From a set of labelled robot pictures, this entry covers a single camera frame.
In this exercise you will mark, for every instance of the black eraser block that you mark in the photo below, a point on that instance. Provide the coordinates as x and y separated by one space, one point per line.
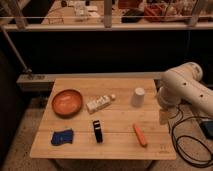
97 131

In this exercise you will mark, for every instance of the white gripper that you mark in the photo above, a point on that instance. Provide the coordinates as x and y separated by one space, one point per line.
164 116

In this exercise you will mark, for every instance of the orange carrot toy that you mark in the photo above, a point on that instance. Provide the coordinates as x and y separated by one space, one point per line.
140 136

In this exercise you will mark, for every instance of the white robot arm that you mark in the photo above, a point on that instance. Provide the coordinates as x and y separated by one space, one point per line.
183 83

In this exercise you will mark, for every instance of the grey metal rail beam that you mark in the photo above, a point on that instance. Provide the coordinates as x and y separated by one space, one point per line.
45 82

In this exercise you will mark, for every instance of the black power adapter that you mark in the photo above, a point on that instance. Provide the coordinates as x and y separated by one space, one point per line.
207 128

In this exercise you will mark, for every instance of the orange wooden bowl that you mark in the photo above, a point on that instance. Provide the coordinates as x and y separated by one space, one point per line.
67 103

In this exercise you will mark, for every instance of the white paper cup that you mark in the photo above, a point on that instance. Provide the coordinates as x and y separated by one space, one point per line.
138 97

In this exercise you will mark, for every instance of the white tube bottle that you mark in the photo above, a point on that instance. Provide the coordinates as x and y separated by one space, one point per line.
100 103

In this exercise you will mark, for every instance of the wooden table board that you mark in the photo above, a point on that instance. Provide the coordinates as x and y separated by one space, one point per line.
117 120

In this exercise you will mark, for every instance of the blue cloth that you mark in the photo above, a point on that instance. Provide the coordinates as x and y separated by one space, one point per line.
62 137

